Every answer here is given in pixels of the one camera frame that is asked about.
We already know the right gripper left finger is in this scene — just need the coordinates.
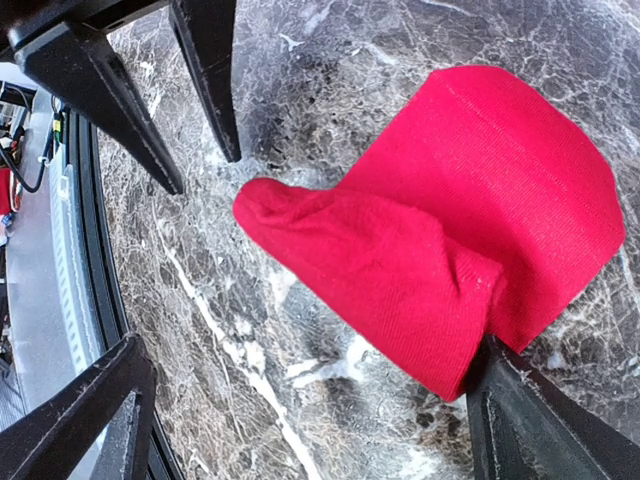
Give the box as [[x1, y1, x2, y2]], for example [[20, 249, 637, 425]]
[[1, 334, 157, 479]]

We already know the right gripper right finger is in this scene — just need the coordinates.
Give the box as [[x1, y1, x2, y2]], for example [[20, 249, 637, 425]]
[[465, 335, 639, 479]]

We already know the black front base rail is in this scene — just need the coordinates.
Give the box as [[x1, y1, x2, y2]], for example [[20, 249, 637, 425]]
[[67, 109, 186, 480]]

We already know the white slotted cable duct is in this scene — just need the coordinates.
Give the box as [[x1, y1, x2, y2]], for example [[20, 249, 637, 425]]
[[48, 147, 105, 374]]

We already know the red sock plain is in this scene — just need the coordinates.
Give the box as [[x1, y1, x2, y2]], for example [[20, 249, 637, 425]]
[[233, 65, 626, 401]]

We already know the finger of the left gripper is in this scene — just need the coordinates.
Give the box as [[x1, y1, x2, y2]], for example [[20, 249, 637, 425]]
[[170, 0, 241, 163]]

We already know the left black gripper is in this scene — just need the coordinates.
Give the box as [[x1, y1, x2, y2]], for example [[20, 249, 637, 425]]
[[1, 0, 184, 195]]

